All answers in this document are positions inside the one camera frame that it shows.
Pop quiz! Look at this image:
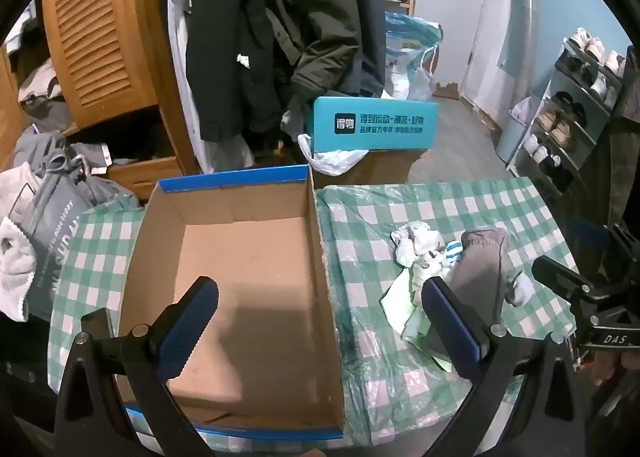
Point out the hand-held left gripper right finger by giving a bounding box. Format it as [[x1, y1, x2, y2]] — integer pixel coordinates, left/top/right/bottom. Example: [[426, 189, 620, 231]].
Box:
[[421, 276, 591, 457]]

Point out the black hanging coat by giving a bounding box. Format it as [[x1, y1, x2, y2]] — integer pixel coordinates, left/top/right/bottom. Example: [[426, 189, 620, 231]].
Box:
[[185, 0, 283, 142]]

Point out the dark grey sock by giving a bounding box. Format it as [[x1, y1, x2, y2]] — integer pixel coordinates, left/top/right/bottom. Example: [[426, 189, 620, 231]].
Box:
[[435, 228, 511, 358]]

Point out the grey shoe rack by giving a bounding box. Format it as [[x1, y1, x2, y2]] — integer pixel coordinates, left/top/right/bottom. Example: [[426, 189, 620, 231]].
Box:
[[505, 39, 628, 198]]

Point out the grey hoodie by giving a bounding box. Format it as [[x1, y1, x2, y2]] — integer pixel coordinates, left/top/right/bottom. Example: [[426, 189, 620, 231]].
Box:
[[12, 132, 138, 212]]

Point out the white grey sock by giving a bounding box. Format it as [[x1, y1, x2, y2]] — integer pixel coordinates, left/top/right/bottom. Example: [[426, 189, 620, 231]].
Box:
[[505, 272, 533, 308]]

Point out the olive hanging jacket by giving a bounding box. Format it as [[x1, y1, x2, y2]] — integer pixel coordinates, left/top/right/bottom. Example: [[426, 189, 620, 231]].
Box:
[[262, 0, 363, 102]]

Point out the cardboard shoe box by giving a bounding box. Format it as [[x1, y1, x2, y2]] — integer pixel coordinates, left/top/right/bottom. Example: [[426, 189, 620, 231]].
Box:
[[116, 164, 347, 440]]

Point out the white door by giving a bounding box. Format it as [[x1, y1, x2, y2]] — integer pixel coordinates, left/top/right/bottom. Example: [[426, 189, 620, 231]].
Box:
[[460, 0, 533, 102]]

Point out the wooden wardrobe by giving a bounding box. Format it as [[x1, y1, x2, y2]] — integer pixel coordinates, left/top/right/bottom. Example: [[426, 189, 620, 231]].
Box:
[[0, 0, 201, 202]]

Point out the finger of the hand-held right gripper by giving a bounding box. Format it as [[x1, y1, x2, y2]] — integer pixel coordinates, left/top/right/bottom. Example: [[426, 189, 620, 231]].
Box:
[[567, 217, 621, 252], [531, 256, 601, 304]]

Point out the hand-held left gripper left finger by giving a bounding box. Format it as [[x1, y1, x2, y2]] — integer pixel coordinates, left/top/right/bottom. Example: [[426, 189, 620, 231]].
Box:
[[52, 276, 221, 457]]

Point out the grey printed bag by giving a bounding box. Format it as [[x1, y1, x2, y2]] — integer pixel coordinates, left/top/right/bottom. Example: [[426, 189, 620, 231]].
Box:
[[22, 172, 91, 323]]

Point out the light blue bin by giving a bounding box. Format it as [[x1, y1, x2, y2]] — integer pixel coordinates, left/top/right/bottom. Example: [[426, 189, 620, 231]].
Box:
[[495, 99, 533, 165]]

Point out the light green cloth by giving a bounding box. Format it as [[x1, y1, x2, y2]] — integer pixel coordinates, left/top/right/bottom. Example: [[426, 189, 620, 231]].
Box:
[[381, 267, 468, 373]]

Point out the white towel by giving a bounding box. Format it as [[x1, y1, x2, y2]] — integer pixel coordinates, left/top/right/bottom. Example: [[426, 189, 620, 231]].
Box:
[[0, 162, 46, 323]]

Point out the blue striped white sock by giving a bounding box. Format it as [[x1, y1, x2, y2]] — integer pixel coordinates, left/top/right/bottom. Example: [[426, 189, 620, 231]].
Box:
[[440, 240, 463, 268]]

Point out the white plastic bag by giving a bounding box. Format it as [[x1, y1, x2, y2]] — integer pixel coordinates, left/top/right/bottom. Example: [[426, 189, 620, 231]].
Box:
[[298, 133, 371, 176]]

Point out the green checked tablecloth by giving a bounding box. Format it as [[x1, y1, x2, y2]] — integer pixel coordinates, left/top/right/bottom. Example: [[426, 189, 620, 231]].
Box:
[[47, 176, 581, 457]]

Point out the white sock bundle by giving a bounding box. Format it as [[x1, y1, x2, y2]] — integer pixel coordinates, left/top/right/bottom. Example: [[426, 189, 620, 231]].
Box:
[[391, 222, 445, 268]]

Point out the person's right hand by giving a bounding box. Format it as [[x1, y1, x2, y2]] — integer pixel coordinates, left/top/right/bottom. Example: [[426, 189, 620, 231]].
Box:
[[580, 344, 640, 388]]

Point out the group of assorted shoes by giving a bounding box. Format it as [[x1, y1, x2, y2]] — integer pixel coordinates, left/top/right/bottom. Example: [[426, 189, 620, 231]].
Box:
[[522, 27, 626, 188]]

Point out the wooden louvered wardrobe door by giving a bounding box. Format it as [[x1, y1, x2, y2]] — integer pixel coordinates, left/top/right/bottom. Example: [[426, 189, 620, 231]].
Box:
[[41, 0, 173, 130]]

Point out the white patterned sock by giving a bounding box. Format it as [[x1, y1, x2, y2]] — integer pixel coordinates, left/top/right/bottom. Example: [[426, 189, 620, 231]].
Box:
[[415, 249, 451, 284]]

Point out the navy hanging garment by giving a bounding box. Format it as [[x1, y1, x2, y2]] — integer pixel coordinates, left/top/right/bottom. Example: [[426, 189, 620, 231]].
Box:
[[342, 0, 388, 98]]

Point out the grey folded clothes pile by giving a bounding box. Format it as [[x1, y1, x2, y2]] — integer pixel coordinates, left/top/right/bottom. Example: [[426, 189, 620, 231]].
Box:
[[5, 12, 73, 135]]

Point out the teal box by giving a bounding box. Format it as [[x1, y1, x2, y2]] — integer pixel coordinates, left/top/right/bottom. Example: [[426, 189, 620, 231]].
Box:
[[306, 97, 439, 160]]

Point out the blue plastic bag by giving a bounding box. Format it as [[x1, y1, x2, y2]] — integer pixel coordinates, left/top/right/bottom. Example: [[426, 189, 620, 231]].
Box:
[[384, 11, 445, 102]]

